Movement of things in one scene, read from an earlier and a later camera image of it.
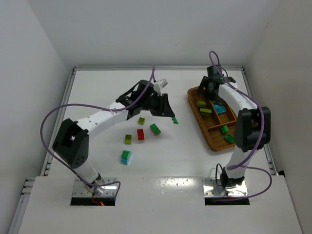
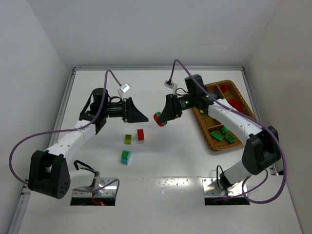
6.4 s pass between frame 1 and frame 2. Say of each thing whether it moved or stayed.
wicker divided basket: stayed
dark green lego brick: stayed
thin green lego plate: moved
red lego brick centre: stayed
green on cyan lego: stayed
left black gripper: moved
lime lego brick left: stayed
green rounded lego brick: stayed
